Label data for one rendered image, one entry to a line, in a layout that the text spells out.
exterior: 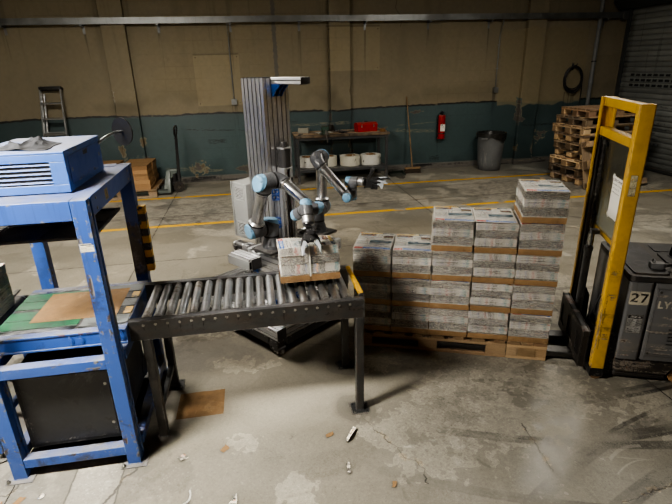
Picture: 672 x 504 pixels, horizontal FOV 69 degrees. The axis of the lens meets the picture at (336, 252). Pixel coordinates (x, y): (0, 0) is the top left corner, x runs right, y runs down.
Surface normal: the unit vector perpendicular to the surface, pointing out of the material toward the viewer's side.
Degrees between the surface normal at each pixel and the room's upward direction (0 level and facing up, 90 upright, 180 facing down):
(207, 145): 90
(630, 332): 90
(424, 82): 90
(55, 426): 90
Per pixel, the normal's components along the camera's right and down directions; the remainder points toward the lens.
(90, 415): 0.17, 0.35
